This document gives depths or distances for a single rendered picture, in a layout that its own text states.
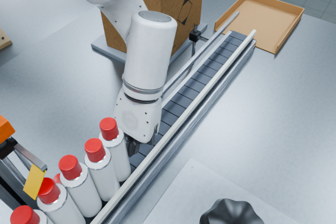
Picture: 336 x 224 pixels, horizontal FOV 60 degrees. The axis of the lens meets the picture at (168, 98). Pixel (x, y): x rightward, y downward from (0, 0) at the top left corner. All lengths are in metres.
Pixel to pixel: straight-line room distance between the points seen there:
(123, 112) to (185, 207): 0.26
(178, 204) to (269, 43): 0.74
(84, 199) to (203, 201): 0.27
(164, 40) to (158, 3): 0.35
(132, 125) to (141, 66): 0.15
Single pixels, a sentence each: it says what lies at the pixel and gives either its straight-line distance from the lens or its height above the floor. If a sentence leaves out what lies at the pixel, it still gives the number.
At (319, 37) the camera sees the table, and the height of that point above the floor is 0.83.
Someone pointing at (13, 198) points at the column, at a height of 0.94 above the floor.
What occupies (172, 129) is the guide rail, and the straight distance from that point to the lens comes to 0.76.
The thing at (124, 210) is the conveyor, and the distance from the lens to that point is 0.73.
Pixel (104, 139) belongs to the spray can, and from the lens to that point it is 0.60.
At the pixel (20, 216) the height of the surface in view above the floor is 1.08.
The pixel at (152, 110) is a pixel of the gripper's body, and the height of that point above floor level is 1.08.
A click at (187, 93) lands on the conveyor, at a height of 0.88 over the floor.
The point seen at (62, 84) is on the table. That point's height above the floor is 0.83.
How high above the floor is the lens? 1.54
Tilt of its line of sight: 49 degrees down
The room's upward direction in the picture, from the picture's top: straight up
